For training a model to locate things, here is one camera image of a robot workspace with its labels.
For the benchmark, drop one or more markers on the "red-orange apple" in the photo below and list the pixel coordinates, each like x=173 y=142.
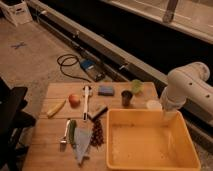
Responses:
x=74 y=100

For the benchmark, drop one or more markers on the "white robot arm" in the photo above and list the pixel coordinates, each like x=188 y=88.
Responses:
x=188 y=82

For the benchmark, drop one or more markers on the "blue sponge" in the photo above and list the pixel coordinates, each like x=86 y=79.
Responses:
x=106 y=90

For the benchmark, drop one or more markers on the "dark metal cup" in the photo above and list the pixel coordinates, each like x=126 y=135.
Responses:
x=126 y=97

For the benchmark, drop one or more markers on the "green plastic cup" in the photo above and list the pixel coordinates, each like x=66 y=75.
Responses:
x=136 y=86

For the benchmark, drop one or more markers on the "dark block brush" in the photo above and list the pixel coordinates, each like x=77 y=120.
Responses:
x=100 y=111

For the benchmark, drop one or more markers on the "white round lid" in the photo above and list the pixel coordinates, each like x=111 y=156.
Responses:
x=154 y=105

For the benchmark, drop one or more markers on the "green cucumber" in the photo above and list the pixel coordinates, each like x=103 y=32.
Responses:
x=72 y=126

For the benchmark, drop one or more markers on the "grey folded cloth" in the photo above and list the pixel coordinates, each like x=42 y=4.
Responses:
x=82 y=140

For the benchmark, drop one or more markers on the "yellow banana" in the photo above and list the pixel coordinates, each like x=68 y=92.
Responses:
x=51 y=112

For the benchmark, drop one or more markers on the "yellow plastic bin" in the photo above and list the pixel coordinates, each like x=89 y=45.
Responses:
x=149 y=140

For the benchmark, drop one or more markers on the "silver metal spatula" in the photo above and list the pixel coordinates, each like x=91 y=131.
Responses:
x=64 y=138

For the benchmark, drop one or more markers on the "black chair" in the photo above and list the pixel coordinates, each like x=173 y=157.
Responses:
x=12 y=121

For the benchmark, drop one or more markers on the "white cardboard box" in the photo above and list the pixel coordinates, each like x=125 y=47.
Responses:
x=17 y=14

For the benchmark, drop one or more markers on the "white handled utensil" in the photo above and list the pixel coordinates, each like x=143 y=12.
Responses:
x=87 y=94

